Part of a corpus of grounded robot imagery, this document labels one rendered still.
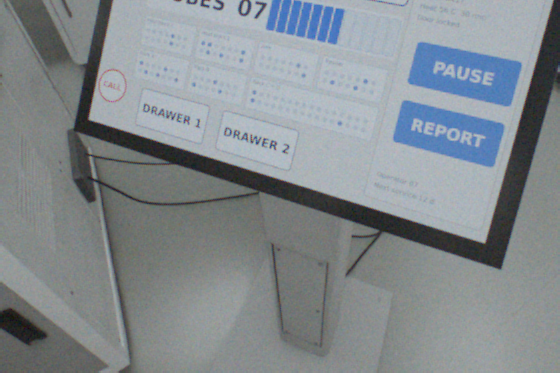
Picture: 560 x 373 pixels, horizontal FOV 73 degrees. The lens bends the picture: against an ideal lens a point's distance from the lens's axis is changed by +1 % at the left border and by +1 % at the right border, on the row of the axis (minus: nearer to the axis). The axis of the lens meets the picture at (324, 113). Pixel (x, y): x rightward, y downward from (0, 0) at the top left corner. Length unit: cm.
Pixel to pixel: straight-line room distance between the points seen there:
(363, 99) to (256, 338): 105
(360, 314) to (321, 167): 99
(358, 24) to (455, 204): 20
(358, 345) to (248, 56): 106
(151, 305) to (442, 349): 94
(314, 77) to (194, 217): 126
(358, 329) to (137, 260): 80
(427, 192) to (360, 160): 7
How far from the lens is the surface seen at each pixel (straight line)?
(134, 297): 152
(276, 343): 132
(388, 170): 39
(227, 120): 44
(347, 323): 134
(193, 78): 46
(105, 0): 55
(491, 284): 156
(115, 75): 53
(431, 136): 39
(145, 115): 50
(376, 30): 40
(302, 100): 40
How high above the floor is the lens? 131
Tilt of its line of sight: 42 degrees down
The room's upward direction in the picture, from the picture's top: 3 degrees clockwise
